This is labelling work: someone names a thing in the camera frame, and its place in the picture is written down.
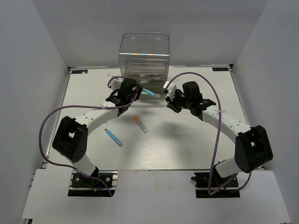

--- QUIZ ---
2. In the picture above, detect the blue table label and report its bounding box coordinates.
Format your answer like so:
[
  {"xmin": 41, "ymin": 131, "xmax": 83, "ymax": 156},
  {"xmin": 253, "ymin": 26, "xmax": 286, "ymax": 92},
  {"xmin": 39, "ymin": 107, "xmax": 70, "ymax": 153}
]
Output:
[
  {"xmin": 71, "ymin": 70, "xmax": 88, "ymax": 74},
  {"xmin": 212, "ymin": 67, "xmax": 229, "ymax": 71}
]

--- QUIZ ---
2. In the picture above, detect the clear acrylic drawer organizer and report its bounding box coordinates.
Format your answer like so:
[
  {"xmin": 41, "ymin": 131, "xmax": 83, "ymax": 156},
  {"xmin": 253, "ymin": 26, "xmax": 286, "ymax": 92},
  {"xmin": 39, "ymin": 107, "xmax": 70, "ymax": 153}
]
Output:
[{"xmin": 118, "ymin": 32, "xmax": 170, "ymax": 100}]

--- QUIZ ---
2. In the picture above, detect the light blue highlighter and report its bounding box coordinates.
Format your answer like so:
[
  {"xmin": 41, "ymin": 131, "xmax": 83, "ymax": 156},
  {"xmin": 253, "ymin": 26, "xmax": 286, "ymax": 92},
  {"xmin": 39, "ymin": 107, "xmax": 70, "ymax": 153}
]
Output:
[{"xmin": 105, "ymin": 128, "xmax": 122, "ymax": 147}]

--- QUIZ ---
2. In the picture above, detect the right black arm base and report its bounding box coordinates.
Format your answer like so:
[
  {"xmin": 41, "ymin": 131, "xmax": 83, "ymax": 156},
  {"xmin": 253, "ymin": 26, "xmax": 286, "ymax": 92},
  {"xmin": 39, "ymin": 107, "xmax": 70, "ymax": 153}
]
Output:
[{"xmin": 191, "ymin": 172, "xmax": 240, "ymax": 199}]

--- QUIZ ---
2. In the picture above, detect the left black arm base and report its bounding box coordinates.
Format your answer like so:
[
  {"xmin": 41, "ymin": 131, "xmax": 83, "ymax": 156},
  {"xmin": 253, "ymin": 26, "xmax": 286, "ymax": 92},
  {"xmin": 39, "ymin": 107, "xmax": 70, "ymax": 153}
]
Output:
[{"xmin": 68, "ymin": 171, "xmax": 118, "ymax": 197}]

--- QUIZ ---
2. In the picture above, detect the orange highlighter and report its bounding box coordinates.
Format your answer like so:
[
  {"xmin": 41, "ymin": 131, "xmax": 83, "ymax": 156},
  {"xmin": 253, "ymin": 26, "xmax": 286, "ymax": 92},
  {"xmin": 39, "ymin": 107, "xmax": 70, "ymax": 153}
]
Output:
[{"xmin": 134, "ymin": 116, "xmax": 148, "ymax": 133}]

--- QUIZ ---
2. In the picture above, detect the red gel pen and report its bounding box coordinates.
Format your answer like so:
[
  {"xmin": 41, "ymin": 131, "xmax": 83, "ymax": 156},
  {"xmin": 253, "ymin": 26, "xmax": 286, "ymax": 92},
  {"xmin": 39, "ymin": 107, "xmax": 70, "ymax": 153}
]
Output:
[{"xmin": 139, "ymin": 73, "xmax": 164, "ymax": 78}]

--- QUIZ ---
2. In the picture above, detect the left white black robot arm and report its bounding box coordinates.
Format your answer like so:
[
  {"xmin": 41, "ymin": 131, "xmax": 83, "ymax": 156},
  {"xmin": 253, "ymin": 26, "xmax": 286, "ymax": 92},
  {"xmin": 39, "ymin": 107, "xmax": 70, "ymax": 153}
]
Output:
[{"xmin": 52, "ymin": 78, "xmax": 143, "ymax": 186}]

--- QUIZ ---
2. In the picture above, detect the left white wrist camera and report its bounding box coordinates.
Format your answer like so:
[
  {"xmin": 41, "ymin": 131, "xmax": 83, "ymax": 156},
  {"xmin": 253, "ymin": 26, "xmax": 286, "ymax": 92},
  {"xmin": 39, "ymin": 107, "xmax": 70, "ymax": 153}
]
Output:
[{"xmin": 108, "ymin": 79, "xmax": 122, "ymax": 91}]

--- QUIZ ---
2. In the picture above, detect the right blue table label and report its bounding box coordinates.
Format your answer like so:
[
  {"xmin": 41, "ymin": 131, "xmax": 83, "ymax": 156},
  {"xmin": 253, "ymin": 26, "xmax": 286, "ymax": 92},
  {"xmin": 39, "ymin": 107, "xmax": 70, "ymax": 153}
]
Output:
[{"xmin": 212, "ymin": 67, "xmax": 229, "ymax": 71}]

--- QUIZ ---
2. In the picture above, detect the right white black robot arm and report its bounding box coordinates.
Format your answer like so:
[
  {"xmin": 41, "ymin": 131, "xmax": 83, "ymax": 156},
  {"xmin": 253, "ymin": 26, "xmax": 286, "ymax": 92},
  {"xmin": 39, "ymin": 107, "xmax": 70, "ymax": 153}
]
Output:
[{"xmin": 163, "ymin": 81, "xmax": 273, "ymax": 186}]

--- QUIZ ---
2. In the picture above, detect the left blue table label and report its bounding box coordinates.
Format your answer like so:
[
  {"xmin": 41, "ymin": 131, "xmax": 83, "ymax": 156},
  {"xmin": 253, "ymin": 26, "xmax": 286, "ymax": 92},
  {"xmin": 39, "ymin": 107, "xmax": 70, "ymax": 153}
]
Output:
[{"xmin": 71, "ymin": 70, "xmax": 88, "ymax": 74}]

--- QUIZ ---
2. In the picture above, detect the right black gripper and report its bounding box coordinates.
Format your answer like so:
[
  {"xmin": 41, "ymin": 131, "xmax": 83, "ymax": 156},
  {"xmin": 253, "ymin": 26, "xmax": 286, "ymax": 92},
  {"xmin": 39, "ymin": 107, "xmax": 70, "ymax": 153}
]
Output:
[{"xmin": 166, "ymin": 90, "xmax": 192, "ymax": 113}]

